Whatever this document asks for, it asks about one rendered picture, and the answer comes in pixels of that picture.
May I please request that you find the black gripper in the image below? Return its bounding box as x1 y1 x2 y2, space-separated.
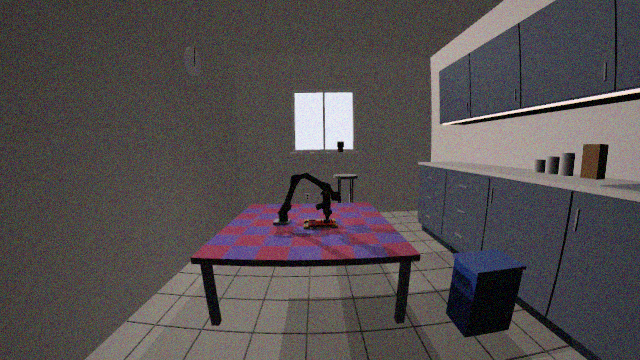
323 201 332 221

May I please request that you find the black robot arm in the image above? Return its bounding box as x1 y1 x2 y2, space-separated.
278 173 340 222

